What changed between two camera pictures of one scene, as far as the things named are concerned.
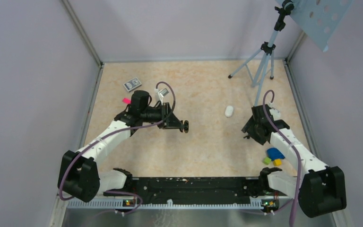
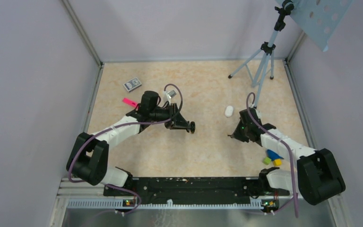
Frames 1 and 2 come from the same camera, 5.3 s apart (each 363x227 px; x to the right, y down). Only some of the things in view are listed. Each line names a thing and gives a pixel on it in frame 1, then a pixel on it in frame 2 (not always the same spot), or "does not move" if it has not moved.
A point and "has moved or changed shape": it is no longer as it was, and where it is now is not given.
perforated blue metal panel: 321,19 does not move
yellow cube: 277,162 does not move
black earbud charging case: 186,126 has moved or changed shape
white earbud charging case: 229,110 does not move
